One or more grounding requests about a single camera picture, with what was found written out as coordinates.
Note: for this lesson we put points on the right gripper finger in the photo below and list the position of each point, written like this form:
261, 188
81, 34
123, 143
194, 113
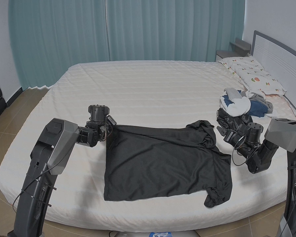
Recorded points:
226, 133
220, 130

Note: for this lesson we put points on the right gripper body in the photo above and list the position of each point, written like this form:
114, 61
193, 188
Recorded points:
235, 138

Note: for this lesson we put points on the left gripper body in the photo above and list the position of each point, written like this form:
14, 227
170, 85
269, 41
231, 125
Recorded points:
109, 127

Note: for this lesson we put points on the black T-shirt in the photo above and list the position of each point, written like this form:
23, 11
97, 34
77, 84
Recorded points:
162, 162

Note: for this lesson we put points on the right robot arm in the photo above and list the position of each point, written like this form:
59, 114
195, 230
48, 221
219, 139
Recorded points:
281, 134

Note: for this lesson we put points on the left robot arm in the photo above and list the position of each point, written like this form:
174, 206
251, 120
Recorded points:
56, 142

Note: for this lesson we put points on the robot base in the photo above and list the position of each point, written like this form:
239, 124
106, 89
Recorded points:
153, 234

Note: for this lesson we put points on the pile of clothes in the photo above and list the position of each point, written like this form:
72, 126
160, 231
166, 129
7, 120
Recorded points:
239, 106

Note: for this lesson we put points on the bed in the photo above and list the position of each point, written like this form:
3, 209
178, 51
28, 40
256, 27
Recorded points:
143, 92

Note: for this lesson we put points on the black shiny garment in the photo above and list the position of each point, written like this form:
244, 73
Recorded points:
233, 122

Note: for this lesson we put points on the white printed pillow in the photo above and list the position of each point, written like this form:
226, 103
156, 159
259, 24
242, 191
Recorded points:
254, 75

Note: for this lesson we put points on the grey bedside table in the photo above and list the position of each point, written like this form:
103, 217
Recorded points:
234, 49

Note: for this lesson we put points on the blue-green curtain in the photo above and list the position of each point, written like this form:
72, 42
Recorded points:
59, 33
175, 21

